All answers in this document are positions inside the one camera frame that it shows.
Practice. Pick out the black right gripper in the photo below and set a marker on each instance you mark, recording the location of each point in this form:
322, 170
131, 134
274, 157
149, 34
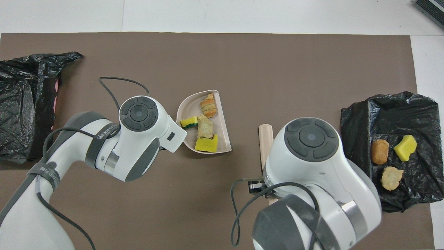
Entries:
256, 187

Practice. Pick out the beige brush with black bristles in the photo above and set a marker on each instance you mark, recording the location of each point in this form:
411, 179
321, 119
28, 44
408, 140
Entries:
266, 142

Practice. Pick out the notched yellow sponge piece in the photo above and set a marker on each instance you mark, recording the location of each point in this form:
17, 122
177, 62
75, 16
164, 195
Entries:
206, 145

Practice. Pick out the pale biscuit piece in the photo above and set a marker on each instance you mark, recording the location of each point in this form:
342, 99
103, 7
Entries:
205, 127

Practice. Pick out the pointed striped croissant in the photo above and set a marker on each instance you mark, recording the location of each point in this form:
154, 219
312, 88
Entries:
208, 107

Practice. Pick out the yellow sponge with green base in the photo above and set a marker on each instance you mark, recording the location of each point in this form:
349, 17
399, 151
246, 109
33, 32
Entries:
189, 122

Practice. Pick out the beige plastic dustpan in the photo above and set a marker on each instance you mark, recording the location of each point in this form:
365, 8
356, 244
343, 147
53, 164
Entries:
189, 111

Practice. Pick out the brown potato-shaped bread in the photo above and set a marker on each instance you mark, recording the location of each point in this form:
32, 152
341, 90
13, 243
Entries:
380, 152

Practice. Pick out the stubby striped croissant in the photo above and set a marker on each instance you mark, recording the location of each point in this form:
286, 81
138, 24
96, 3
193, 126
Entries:
392, 178

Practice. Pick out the yellow sponge chunk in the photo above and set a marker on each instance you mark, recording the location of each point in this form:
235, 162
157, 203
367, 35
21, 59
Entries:
405, 148

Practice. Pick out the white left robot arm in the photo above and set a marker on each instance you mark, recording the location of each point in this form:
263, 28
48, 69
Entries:
20, 215

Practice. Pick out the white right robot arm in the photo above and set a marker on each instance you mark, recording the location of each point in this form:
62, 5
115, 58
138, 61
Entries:
312, 139

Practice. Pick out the black plastic trash bag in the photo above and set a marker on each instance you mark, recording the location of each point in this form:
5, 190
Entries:
392, 114
20, 90

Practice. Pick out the pink bin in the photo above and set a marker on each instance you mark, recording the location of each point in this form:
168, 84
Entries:
55, 102

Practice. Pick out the brown paper table mat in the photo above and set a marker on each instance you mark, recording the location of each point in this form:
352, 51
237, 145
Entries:
242, 69

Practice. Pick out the dark ribbed device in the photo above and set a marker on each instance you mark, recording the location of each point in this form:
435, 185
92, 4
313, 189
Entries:
433, 10

